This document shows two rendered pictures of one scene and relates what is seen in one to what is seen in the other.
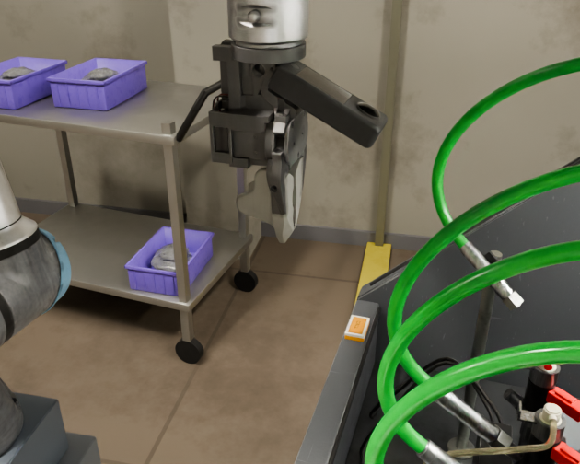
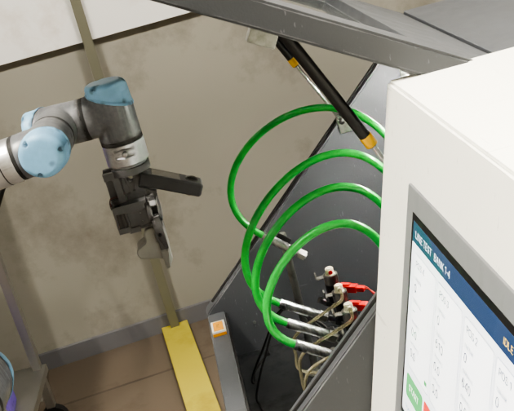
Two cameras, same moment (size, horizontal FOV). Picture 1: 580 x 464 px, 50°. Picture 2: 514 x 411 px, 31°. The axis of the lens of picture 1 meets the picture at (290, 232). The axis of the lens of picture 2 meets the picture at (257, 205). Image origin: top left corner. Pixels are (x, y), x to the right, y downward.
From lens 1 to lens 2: 1.08 m
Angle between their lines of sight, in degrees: 20
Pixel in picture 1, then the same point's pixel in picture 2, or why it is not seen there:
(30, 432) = not seen: outside the picture
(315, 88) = (163, 177)
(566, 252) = (303, 201)
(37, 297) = (6, 386)
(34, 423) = not seen: outside the picture
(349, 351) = (221, 342)
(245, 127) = (134, 209)
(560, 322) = (341, 269)
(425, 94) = (161, 156)
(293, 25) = (143, 151)
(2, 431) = not seen: outside the picture
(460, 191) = (232, 236)
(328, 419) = (230, 375)
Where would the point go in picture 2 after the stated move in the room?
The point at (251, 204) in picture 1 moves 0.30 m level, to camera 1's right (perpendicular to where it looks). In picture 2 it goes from (147, 251) to (290, 194)
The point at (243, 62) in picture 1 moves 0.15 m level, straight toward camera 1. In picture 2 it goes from (124, 177) to (157, 194)
